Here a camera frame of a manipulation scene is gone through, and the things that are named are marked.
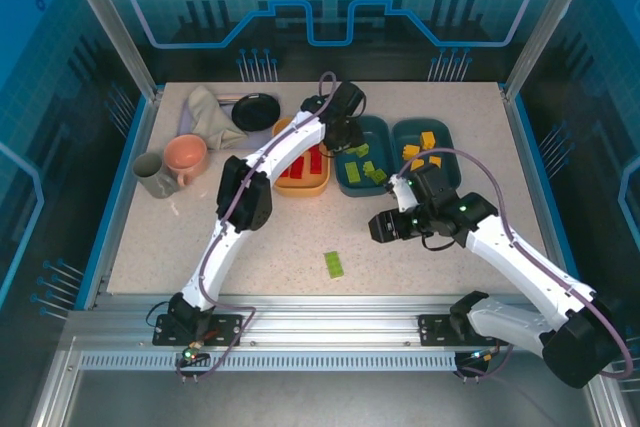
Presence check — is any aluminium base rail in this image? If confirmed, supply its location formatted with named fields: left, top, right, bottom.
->
left=67, top=291, right=596, bottom=354

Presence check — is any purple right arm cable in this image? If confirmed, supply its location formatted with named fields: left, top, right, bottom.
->
left=399, top=147, right=632, bottom=381

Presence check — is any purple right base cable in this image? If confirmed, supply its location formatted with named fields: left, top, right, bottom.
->
left=452, top=341, right=516, bottom=383

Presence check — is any pink cup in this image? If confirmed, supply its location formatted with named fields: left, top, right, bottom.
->
left=163, top=134, right=209, bottom=187

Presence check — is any lavender tray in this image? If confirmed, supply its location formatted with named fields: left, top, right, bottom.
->
left=178, top=92, right=281, bottom=151

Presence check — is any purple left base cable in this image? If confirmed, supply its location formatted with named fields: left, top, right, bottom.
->
left=174, top=296, right=257, bottom=383

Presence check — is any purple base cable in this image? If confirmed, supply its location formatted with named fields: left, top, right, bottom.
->
left=174, top=296, right=257, bottom=383
left=452, top=341, right=516, bottom=383

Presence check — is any beige cloth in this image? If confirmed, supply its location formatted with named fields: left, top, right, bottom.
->
left=187, top=85, right=249, bottom=151

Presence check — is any grey mug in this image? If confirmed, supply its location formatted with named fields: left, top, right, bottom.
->
left=132, top=152, right=181, bottom=200

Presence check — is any teal plastic container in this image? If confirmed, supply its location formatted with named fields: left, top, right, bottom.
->
left=391, top=118, right=462, bottom=194
left=333, top=115, right=395, bottom=198

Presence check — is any small LED circuit board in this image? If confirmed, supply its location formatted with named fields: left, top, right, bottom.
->
left=467, top=346, right=501, bottom=366
left=180, top=344, right=211, bottom=368

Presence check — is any black plate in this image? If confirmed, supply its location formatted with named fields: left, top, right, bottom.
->
left=231, top=93, right=281, bottom=132

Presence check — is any aluminium frame post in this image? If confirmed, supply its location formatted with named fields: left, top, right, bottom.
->
left=501, top=0, right=587, bottom=101
left=55, top=0, right=165, bottom=101

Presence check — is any slotted grey cable duct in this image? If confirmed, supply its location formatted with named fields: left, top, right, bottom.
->
left=79, top=350, right=474, bottom=373

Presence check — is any yellow plastic container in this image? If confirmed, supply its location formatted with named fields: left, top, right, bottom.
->
left=272, top=116, right=331, bottom=198

